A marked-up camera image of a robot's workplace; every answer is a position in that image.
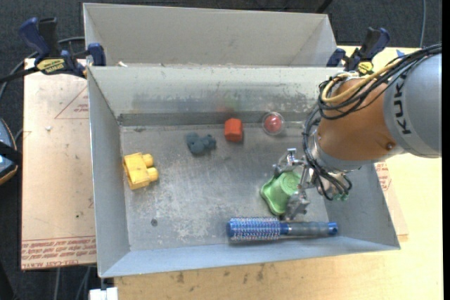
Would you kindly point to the grey metal bin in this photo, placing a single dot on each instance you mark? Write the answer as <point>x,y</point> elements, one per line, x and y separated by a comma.
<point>197,186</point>

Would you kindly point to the green plastic cup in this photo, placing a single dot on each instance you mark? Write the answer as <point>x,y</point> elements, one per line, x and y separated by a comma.
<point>279,189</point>

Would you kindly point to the orange-red cube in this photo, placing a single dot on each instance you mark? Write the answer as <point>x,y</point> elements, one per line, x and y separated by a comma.
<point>233,130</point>

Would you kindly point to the blue round hairbrush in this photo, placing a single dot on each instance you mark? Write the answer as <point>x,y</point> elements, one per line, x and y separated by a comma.
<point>256,230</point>

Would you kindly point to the yellow toy building block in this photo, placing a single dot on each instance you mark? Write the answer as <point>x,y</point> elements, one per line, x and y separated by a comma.
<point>138,170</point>

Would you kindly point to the brown cardboard board, red print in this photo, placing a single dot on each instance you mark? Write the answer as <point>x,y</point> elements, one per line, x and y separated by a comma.
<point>52,168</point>

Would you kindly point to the dark blue-grey lumpy toy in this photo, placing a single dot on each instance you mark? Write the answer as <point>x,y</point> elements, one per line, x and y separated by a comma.
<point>197,144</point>

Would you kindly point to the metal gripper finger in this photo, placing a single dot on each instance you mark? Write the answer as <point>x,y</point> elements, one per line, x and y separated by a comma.
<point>298,204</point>
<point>291,158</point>

